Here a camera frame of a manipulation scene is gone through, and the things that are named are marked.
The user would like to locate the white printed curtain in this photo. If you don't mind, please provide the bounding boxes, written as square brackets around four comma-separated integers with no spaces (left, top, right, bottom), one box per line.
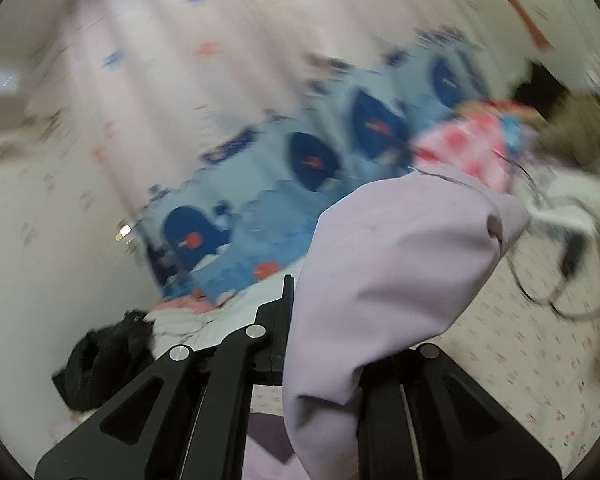
[25,0,481,281]

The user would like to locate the black cable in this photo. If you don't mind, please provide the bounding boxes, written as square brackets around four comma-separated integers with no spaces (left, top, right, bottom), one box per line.
[502,157,600,322]

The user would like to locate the pink patterned cloth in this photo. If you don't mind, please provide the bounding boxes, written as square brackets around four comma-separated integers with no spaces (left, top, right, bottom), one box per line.
[411,99,536,193]

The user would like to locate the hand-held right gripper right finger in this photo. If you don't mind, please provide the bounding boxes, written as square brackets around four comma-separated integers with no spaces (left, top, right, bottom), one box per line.
[356,343,564,480]

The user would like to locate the beige fuzzy cloth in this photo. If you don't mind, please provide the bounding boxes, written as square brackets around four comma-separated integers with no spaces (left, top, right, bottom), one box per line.
[535,89,600,177]

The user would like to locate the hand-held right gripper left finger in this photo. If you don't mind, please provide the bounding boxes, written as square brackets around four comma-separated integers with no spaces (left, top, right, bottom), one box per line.
[34,274,296,480]

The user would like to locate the white power strip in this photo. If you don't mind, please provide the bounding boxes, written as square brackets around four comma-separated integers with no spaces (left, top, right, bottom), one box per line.
[527,167,600,233]

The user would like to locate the blue printed blanket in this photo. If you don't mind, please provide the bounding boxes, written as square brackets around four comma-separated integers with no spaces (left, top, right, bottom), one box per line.
[142,25,486,306]

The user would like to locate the lavender garment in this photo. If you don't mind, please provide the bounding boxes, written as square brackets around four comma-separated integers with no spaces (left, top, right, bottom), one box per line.
[244,164,532,480]

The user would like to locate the white quilted blanket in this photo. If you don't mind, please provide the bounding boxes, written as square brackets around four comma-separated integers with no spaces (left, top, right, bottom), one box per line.
[142,287,287,361]

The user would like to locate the orange tree wall sticker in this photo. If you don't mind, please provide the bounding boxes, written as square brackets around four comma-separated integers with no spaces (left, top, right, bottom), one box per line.
[454,0,556,52]

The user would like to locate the black cloth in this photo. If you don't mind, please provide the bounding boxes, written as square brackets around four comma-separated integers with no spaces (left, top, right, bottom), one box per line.
[51,310,156,413]

